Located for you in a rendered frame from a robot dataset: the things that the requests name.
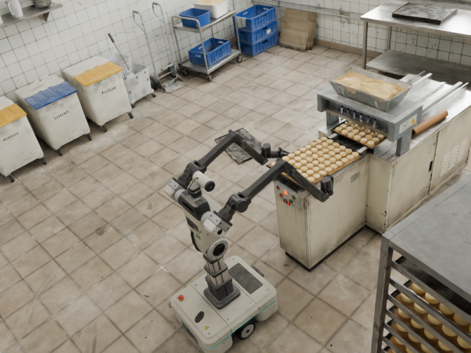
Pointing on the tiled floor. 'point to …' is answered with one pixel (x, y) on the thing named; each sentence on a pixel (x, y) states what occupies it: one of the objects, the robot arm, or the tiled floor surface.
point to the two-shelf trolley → (203, 45)
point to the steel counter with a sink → (455, 25)
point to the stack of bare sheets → (240, 148)
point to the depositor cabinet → (415, 161)
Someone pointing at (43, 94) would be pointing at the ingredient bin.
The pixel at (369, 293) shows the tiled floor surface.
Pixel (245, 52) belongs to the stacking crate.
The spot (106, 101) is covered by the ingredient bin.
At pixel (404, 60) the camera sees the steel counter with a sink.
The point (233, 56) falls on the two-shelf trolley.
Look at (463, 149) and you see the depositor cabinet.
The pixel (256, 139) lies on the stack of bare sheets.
